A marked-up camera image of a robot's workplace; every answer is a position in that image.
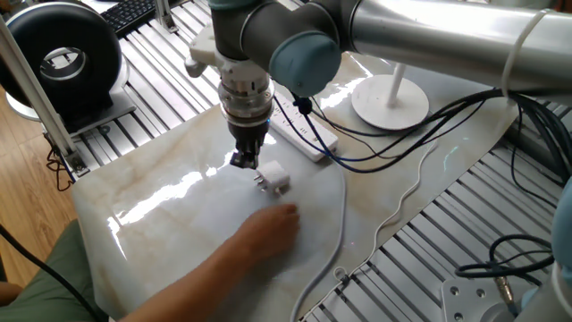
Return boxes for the thin white lamp cord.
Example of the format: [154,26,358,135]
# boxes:
[303,139,442,322]

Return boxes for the small cord clip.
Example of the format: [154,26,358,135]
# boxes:
[332,267,352,287]

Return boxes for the grey power strip cable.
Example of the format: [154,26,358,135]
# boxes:
[289,160,349,322]

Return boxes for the white power strip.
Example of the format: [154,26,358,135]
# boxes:
[267,91,340,163]

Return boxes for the white lamp base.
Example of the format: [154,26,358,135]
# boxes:
[350,62,430,131]

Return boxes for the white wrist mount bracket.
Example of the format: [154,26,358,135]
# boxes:
[184,24,269,89]

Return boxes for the aluminium frame post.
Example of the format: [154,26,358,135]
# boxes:
[154,0,180,35]
[0,17,89,176]

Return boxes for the person's bare forearm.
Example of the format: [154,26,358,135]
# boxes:
[120,241,251,322]

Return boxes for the thin dark wire tangle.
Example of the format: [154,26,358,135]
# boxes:
[44,147,75,192]

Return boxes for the person's bare hand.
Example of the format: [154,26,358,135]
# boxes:
[234,203,301,265]

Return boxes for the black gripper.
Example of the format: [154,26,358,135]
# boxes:
[226,119,271,170]

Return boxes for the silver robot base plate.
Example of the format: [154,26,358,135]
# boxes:
[441,279,519,322]

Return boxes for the black base cable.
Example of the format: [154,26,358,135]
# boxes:
[454,234,558,305]

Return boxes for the white plug adapter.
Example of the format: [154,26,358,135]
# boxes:
[253,159,291,198]

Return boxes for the black ring-shaped fan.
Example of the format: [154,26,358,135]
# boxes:
[0,1,138,138]

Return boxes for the black keyboard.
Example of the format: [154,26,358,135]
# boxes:
[100,0,180,38]

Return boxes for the thick black floor cable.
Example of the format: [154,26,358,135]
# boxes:
[0,223,102,322]

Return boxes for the white cable tie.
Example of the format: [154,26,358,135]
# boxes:
[500,8,549,97]

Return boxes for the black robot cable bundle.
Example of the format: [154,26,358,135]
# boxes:
[272,87,572,207]

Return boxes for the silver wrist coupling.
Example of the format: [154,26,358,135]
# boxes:
[217,73,275,129]

